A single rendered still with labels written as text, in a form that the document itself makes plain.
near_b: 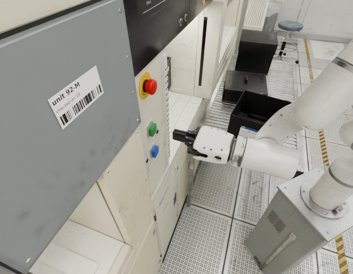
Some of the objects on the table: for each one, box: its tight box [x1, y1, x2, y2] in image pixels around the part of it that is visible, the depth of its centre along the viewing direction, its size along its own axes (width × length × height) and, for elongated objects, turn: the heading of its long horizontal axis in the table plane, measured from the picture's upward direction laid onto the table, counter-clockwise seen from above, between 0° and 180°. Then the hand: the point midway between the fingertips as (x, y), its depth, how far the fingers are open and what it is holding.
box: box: [235, 29, 278, 75], centre depth 181 cm, size 29×29×25 cm
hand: (179, 135), depth 63 cm, fingers closed
